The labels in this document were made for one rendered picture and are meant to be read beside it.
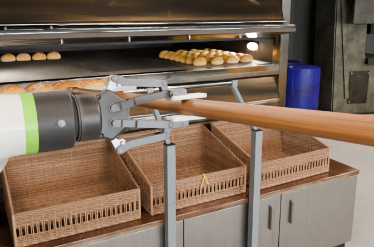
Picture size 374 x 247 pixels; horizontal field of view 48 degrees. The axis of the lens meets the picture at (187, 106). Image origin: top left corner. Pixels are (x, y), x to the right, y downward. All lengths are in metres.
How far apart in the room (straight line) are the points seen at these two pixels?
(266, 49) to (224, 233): 1.34
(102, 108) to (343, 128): 0.39
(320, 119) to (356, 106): 6.28
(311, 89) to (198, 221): 3.78
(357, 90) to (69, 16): 5.14
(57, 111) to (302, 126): 0.35
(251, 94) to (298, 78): 2.84
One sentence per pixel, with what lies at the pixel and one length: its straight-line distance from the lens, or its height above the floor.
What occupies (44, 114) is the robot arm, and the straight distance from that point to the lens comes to 0.64.
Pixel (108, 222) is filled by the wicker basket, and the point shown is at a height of 0.60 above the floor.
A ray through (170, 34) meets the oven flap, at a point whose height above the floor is 1.40.
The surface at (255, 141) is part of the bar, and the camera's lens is 2.09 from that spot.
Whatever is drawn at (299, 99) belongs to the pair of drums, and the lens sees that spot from 5.62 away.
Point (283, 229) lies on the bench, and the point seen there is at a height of 0.33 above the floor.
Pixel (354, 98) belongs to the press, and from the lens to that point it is 6.68.
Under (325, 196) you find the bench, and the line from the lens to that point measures 2.65.
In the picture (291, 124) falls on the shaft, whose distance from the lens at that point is 0.51.
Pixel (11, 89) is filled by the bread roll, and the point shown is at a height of 1.24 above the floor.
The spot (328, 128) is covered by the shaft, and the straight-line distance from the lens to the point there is 0.46.
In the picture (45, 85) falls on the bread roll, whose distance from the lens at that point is 1.73.
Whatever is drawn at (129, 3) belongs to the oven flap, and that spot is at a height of 1.57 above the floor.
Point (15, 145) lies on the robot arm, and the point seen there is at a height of 1.34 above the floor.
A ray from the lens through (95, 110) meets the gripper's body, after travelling 0.66.
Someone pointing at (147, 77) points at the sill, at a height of 1.16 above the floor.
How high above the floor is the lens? 1.52
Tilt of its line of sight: 13 degrees down
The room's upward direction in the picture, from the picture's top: straight up
